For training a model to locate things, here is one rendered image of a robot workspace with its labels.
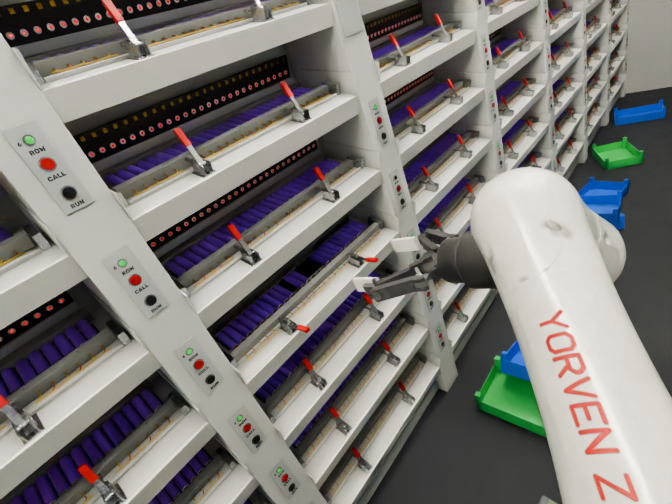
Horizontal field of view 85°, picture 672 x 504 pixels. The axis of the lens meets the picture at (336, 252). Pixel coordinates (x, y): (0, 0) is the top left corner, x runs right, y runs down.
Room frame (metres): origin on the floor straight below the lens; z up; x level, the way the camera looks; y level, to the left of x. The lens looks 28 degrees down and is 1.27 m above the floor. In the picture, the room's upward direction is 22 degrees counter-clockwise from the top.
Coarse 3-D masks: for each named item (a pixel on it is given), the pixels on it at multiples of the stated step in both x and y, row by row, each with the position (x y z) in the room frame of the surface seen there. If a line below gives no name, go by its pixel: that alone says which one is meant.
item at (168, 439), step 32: (160, 384) 0.64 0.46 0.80; (128, 416) 0.57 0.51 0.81; (160, 416) 0.55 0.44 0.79; (192, 416) 0.55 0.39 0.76; (64, 448) 0.54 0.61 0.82; (96, 448) 0.53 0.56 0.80; (128, 448) 0.51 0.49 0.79; (160, 448) 0.50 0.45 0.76; (192, 448) 0.50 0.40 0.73; (32, 480) 0.50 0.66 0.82; (64, 480) 0.48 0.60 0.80; (96, 480) 0.44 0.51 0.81; (128, 480) 0.46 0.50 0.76; (160, 480) 0.46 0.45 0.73
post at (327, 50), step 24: (336, 24) 0.96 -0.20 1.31; (288, 48) 1.10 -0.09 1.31; (312, 48) 1.04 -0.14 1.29; (336, 48) 0.98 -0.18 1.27; (360, 48) 0.99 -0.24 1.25; (360, 72) 0.98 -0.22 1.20; (360, 96) 0.96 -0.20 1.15; (360, 120) 0.97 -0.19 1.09; (384, 120) 1.00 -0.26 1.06; (360, 144) 0.99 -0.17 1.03; (384, 168) 0.97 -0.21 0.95; (384, 192) 0.97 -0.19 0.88; (408, 192) 1.01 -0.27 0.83; (408, 216) 0.99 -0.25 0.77; (408, 264) 0.96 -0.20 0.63; (432, 288) 1.00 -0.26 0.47; (432, 312) 0.98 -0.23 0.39; (432, 336) 0.96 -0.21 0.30
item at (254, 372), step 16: (352, 208) 1.08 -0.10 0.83; (368, 208) 1.03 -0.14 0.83; (368, 224) 1.02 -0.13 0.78; (384, 224) 0.99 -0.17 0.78; (384, 240) 0.93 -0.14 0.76; (368, 256) 0.88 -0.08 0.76; (384, 256) 0.91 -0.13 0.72; (288, 272) 0.90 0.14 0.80; (352, 272) 0.84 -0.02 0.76; (368, 272) 0.86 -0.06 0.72; (336, 288) 0.79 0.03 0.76; (352, 288) 0.82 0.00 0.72; (320, 304) 0.75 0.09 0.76; (336, 304) 0.77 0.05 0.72; (304, 320) 0.72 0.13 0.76; (320, 320) 0.74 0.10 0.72; (288, 336) 0.68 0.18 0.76; (304, 336) 0.70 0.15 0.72; (224, 352) 0.66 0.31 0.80; (256, 352) 0.66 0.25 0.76; (272, 352) 0.65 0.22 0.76; (288, 352) 0.67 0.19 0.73; (240, 368) 0.63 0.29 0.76; (256, 368) 0.62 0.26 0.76; (272, 368) 0.63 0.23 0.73; (256, 384) 0.60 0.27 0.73
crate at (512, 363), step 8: (504, 352) 0.89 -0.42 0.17; (512, 352) 0.94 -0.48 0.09; (520, 352) 0.96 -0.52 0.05; (504, 360) 0.88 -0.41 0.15; (512, 360) 0.92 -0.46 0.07; (520, 360) 0.92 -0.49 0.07; (504, 368) 0.87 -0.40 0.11; (512, 368) 0.85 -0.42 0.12; (520, 368) 0.83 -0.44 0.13; (520, 376) 0.83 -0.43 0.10; (528, 376) 0.81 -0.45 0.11
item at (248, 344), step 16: (336, 256) 0.88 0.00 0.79; (320, 272) 0.83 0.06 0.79; (304, 288) 0.79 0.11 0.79; (320, 288) 0.79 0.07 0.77; (288, 304) 0.75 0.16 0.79; (304, 304) 0.76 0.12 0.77; (272, 320) 0.72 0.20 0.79; (256, 336) 0.68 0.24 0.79; (272, 336) 0.69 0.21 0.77; (240, 352) 0.65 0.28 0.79
